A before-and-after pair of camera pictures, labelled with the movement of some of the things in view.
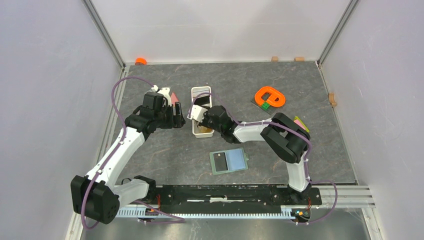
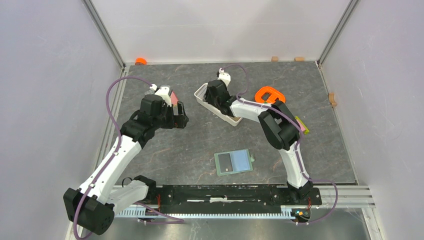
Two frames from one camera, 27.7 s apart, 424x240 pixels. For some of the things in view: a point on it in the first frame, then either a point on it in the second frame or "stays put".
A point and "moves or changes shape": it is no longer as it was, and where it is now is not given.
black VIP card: x=220 y=161 moves or changes shape
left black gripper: x=177 y=121 stays put
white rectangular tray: x=201 y=99 moves or changes shape
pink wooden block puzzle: x=174 y=98 stays put
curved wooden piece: x=331 y=99 stays put
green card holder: x=228 y=161 moves or changes shape
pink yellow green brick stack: x=297 y=120 stays put
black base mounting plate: x=228 y=199 stays put
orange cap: x=140 y=61 stays put
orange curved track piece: x=277 y=99 stays put
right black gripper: x=203 y=122 -> x=208 y=98
